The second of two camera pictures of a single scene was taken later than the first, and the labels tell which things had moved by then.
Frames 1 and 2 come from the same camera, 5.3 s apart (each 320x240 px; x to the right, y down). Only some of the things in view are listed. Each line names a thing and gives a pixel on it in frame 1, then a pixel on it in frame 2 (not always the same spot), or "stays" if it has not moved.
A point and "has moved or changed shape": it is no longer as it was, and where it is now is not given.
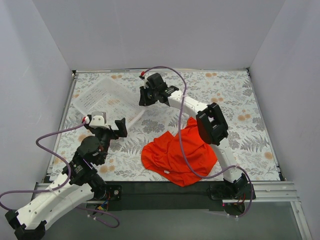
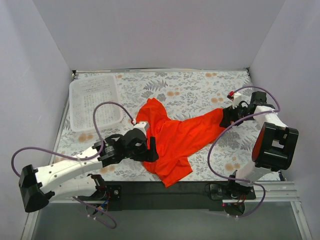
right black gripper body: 149,94 -> 230,116
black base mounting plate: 167,196 stays
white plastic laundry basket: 116,99 has moved or changed shape
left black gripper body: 114,130 -> 152,149
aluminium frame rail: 276,191 stays
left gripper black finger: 122,132 -> 151,155
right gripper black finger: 146,98 -> 229,116
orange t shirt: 162,154 has moved or changed shape
